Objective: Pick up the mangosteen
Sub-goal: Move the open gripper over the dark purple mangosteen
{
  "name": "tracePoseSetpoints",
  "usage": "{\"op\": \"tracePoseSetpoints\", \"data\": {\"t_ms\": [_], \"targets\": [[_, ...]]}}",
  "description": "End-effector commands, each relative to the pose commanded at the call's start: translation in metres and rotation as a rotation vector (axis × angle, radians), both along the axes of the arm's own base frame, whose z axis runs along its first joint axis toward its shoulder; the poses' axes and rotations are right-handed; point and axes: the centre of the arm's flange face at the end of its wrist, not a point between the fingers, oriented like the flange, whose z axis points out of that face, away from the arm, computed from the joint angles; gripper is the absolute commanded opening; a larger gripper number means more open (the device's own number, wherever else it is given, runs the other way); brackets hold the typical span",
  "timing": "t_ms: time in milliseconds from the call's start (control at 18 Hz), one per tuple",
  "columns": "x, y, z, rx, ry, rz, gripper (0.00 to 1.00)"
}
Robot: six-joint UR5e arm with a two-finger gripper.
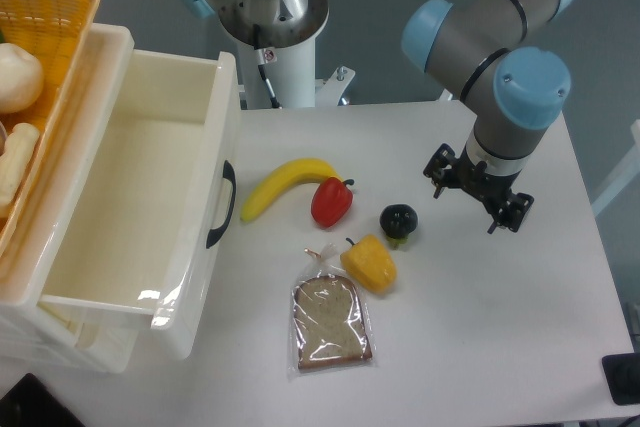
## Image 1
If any black object bottom left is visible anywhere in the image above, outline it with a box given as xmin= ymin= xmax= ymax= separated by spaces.
xmin=1 ymin=373 xmax=84 ymax=427

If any black device right edge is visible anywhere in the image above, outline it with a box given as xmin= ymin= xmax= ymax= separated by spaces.
xmin=601 ymin=353 xmax=640 ymax=406

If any white drawer cabinet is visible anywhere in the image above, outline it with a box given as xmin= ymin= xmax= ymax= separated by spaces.
xmin=1 ymin=24 xmax=241 ymax=373

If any bagged bread slice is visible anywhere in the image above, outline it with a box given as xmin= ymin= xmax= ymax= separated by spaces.
xmin=289 ymin=244 xmax=375 ymax=377

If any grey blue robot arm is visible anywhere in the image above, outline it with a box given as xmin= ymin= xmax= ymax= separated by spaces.
xmin=182 ymin=0 xmax=573 ymax=231

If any pale corn cob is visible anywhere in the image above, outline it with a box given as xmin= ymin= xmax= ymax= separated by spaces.
xmin=1 ymin=123 xmax=40 ymax=211

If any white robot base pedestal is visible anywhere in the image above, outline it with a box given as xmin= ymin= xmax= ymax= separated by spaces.
xmin=218 ymin=0 xmax=356 ymax=109

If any dark purple mangosteen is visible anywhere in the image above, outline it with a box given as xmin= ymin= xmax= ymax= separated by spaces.
xmin=379 ymin=204 xmax=419 ymax=249

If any white plastic drawer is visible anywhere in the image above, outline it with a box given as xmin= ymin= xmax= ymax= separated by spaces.
xmin=40 ymin=50 xmax=241 ymax=372

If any white round vegetable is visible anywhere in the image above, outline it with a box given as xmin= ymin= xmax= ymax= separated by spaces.
xmin=0 ymin=43 xmax=44 ymax=114

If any orange plastic basket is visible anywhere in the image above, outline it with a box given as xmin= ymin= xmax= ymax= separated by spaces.
xmin=1 ymin=0 xmax=100 ymax=250

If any black cable on pedestal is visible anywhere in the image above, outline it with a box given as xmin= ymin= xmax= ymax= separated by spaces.
xmin=252 ymin=24 xmax=282 ymax=109

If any red bell pepper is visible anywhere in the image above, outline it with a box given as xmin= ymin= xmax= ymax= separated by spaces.
xmin=310 ymin=177 xmax=354 ymax=228

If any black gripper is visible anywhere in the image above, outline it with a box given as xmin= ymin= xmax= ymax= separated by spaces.
xmin=423 ymin=143 xmax=534 ymax=234

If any yellow bell pepper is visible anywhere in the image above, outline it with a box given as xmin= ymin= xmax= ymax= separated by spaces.
xmin=340 ymin=234 xmax=397 ymax=294

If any yellow banana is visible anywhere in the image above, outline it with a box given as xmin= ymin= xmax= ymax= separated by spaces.
xmin=240 ymin=157 xmax=343 ymax=223

